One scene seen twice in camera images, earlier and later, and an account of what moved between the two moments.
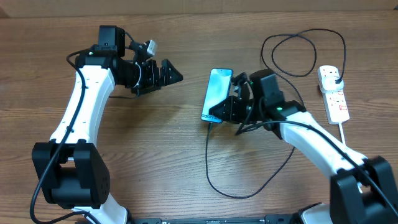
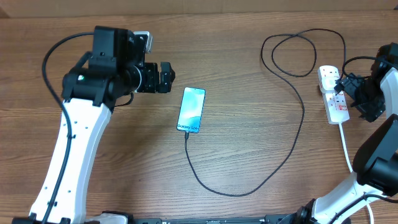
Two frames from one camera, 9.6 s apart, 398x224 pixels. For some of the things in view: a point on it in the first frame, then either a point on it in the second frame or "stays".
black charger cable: x=230 y=196 to x=290 y=73
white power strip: x=336 y=109 stays
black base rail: x=283 y=219 stays
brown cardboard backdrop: x=56 y=9 stays
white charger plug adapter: x=328 y=84 stays
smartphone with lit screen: x=218 y=89 to x=191 y=110
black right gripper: x=229 y=104 to x=372 y=110
